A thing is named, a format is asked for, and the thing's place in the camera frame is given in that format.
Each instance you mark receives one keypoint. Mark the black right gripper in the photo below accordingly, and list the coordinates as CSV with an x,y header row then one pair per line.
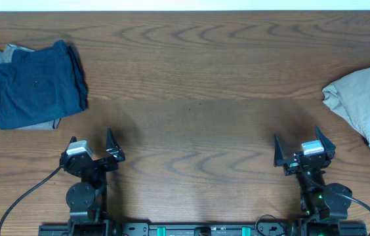
x,y
330,149

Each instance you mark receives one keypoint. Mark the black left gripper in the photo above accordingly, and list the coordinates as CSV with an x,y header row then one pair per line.
x,y
115,155

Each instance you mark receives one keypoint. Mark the dark blue denim shorts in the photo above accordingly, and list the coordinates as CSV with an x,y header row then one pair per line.
x,y
41,86

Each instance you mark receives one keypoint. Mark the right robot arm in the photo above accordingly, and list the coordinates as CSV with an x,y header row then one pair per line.
x,y
325,205

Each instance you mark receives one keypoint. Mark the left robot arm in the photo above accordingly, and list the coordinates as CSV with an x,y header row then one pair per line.
x,y
87,199

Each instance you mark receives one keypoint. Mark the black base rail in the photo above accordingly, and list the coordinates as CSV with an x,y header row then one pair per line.
x,y
261,228

